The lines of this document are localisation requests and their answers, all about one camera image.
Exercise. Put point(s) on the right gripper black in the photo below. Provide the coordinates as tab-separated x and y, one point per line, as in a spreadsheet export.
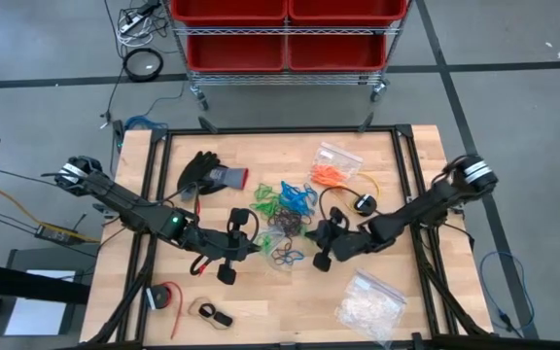
353	247

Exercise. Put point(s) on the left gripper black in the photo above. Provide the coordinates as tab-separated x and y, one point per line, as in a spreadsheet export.
221	245

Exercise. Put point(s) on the clear zip bag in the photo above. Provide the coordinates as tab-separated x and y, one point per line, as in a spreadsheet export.
336	158
280	243

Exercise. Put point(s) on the stack of clear zip bags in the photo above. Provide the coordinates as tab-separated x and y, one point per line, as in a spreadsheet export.
370	306

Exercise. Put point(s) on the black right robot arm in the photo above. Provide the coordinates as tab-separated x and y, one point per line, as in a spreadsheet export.
421	209

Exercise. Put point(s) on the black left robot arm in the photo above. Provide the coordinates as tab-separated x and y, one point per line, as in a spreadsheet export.
124	201

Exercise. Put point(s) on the loose dark rubber bands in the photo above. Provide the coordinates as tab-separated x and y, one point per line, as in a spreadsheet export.
280	255

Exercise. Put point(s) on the blue rubber bands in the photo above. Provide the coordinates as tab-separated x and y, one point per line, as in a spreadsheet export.
297	199

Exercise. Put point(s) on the black oblong fob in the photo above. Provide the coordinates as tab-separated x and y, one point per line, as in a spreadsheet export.
223	319

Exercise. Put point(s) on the black bundle with green edge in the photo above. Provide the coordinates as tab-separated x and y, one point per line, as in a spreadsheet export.
202	170

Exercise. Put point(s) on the small black box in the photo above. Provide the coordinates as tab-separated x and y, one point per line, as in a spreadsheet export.
118	133

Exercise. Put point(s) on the black round magnifier lamp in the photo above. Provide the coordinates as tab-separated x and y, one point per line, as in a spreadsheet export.
143	64

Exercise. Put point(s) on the grey cart with white sheet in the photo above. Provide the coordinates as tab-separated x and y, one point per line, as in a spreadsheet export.
39	311

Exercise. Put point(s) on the black beam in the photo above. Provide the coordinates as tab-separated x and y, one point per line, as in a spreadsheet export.
17	284

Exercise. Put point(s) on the white power strip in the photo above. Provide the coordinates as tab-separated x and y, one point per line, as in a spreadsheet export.
131	23

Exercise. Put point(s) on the black aluminium table frame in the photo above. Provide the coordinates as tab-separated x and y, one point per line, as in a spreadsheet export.
285	130

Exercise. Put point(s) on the black fin-shaped bracket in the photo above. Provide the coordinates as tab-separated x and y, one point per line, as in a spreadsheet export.
207	124
366	122

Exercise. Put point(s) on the silver metal mounting bracket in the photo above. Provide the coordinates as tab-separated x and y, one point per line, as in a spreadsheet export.
101	209

